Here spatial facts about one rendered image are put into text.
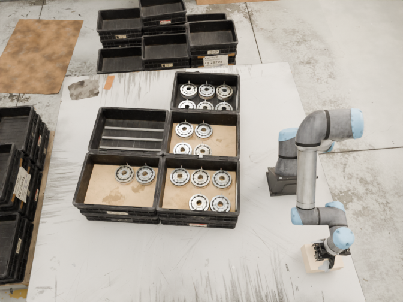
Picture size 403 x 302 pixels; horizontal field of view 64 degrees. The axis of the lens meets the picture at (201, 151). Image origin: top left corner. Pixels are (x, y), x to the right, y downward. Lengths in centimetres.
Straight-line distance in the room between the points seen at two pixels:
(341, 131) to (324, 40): 266
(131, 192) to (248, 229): 64
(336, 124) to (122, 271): 120
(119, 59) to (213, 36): 88
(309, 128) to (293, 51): 245
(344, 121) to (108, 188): 116
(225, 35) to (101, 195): 183
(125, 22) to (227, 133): 186
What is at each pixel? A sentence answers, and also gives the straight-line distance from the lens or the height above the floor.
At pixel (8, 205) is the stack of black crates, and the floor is 48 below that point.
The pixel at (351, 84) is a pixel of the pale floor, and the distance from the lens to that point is 352.
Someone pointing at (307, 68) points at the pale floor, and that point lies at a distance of 353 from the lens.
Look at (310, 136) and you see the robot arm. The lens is 128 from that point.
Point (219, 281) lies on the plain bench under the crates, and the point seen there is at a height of 70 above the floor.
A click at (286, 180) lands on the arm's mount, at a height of 89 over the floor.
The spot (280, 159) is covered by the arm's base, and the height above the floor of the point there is 91.
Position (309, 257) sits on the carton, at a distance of 169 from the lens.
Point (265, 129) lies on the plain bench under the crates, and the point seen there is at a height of 70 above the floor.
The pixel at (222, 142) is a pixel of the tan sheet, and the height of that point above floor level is 83.
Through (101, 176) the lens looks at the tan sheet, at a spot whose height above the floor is 83.
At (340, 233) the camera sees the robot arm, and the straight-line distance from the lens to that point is 140.
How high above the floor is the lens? 236
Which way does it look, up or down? 59 degrees down
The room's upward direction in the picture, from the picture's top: straight up
